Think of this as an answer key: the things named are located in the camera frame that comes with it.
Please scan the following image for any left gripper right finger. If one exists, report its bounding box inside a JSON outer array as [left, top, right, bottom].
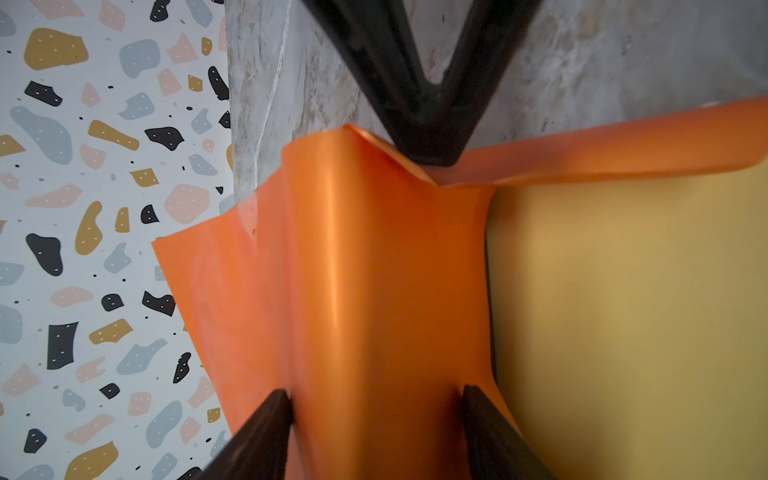
[[461, 385, 555, 480]]

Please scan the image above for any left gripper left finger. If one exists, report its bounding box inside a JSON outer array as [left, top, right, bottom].
[[196, 389, 294, 480]]

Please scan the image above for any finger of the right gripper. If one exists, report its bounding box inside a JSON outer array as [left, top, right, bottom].
[[304, 0, 540, 167]]

